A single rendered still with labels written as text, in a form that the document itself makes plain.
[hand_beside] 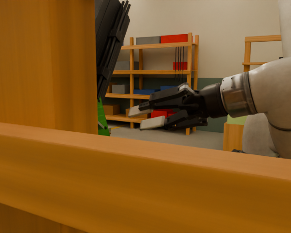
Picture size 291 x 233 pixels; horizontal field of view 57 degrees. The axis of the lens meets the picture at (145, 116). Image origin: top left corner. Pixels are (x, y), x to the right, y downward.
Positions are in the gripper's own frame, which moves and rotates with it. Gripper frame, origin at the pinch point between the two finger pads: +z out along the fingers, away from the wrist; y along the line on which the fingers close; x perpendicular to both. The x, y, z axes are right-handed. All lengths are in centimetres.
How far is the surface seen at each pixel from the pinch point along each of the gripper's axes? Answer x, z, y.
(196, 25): -513, 123, -281
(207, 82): -418, 128, -375
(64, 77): 18.0, -8.2, 29.5
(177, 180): 31.7, -23.6, 25.4
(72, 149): 28.9, -13.5, 28.4
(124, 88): -408, 321, -313
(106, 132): -4.8, 20.4, -8.2
